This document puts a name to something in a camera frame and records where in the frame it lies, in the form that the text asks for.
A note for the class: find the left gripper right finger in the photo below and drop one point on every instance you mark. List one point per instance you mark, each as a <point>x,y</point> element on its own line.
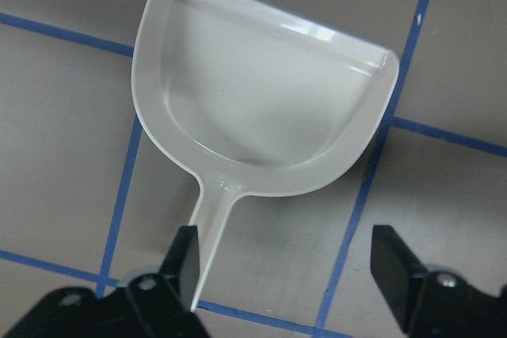
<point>428,302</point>

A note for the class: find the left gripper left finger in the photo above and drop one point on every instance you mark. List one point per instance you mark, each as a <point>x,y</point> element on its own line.
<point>156,304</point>

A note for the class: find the beige dustpan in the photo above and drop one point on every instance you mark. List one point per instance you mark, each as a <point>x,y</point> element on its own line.
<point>252,100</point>

